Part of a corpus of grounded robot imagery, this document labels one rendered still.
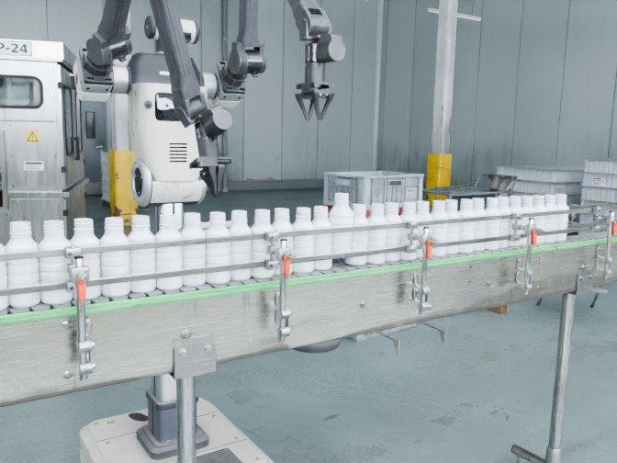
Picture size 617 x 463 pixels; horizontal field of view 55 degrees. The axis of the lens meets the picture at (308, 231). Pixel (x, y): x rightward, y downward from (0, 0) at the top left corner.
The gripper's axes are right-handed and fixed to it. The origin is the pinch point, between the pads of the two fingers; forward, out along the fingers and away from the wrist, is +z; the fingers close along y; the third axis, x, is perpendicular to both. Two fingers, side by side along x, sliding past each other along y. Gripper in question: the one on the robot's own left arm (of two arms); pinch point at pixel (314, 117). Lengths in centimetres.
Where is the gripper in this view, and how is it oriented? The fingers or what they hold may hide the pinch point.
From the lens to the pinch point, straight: 168.9
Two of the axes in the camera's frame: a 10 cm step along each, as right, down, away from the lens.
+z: -0.2, 9.9, 1.5
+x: -8.4, 0.7, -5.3
